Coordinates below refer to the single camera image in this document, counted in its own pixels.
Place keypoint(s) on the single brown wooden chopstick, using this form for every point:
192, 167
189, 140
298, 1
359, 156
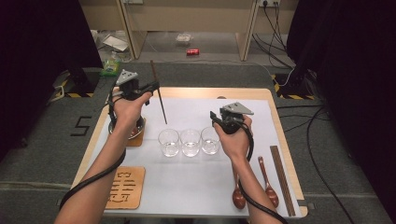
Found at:
162, 105

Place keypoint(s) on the beige desk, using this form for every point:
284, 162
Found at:
193, 15

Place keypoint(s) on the hazard striped stand base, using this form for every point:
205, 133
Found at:
77, 85
294, 90

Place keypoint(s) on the pile of white papers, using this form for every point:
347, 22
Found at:
115, 43

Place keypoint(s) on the person's right hand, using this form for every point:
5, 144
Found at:
236, 144

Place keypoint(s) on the wooden table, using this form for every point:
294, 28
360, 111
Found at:
186, 92

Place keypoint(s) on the clear drinking glass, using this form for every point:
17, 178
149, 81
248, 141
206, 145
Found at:
169, 144
190, 144
209, 143

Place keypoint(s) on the black curtain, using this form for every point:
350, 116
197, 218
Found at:
37, 62
358, 77

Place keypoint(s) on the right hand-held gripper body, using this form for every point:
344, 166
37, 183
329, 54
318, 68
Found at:
232, 124

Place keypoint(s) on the white table mat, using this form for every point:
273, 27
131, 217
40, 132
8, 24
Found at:
193, 109

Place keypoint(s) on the person's left hand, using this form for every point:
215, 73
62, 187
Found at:
129, 113

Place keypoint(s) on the white wall socket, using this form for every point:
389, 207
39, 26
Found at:
133, 1
269, 2

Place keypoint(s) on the brown wooden spoon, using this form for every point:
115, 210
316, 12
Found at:
238, 199
271, 196

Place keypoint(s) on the clear plastic bag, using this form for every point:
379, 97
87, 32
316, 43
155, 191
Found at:
183, 39

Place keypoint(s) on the red can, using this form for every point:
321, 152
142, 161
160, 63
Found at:
192, 52

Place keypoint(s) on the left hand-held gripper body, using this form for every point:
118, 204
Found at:
130, 90

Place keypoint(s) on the steel bowl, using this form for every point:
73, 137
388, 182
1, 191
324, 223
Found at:
138, 129

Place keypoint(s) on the green packet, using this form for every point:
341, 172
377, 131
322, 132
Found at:
110, 67

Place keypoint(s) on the wooden cutout coaster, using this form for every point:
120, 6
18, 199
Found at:
130, 193
137, 141

